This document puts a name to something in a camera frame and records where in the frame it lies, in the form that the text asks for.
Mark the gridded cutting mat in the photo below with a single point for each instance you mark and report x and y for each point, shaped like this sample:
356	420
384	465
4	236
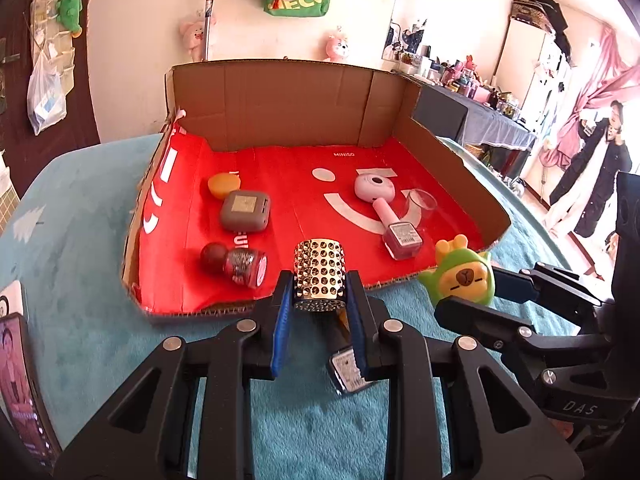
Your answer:
7	195

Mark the grey eye shadow case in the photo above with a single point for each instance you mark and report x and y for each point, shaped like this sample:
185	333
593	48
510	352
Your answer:
245	210

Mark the pink pig plush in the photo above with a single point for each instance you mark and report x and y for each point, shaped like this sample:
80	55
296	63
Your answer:
192	35

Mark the small pink plush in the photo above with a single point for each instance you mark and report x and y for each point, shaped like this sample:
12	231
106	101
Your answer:
337	47

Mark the dark wall picture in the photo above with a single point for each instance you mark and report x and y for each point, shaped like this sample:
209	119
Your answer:
402	37

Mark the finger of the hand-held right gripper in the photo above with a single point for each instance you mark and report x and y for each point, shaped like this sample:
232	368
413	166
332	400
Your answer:
515	285
480	317

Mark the black square glitter compact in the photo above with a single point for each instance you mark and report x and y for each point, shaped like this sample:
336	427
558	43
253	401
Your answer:
345	370

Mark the smartphone with lit screen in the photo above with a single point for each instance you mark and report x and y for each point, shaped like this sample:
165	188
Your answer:
20	380

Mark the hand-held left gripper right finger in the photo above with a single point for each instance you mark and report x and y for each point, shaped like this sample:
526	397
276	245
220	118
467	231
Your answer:
357	320

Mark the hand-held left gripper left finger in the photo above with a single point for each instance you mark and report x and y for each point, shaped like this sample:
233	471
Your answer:
282	320

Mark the pink curtain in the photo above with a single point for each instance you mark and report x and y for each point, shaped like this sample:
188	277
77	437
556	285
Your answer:
600	90

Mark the red glitter nail polish bottle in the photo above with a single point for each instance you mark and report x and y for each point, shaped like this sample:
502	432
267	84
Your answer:
235	262

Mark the pink nail polish bottle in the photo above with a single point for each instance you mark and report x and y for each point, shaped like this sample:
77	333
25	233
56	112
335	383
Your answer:
400	232

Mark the green capybara toy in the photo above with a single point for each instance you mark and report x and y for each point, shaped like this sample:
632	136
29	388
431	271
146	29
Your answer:
462	277

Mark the desk with dark cloth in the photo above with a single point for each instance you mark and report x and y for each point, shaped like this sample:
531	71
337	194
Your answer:
480	125

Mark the studded silver cylinder cap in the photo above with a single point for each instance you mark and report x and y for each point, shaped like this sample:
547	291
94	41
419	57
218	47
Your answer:
320	272

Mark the clear glass dish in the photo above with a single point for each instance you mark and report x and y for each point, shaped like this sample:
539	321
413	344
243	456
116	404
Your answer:
421	201

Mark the white cabinet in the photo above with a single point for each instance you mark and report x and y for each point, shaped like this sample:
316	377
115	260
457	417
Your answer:
535	70

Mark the cardboard box with red lining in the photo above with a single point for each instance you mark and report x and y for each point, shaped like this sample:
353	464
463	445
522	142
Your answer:
300	100

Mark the clear pocket hanging organizer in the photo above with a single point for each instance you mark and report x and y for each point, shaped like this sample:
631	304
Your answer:
47	25

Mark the white plastic bag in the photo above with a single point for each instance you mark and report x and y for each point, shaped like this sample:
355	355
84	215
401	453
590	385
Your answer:
46	102

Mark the small orange round case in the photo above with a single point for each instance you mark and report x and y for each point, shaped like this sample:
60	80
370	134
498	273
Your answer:
223	185

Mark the white stick with red tip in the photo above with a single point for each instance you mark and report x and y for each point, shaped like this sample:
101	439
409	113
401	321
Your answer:
207	25

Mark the dark brown door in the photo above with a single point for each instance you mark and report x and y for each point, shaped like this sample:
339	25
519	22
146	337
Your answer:
20	130

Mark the pink round compact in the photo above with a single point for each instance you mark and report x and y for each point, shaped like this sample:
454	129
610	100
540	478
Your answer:
375	187

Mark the clutter of bottles on desk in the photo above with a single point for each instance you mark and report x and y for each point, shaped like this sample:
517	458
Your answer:
460	80

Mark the green plush toy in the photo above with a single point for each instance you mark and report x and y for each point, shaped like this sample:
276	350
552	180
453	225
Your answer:
70	7

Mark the black clothes pile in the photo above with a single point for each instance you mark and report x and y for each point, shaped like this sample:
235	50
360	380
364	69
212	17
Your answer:
545	10

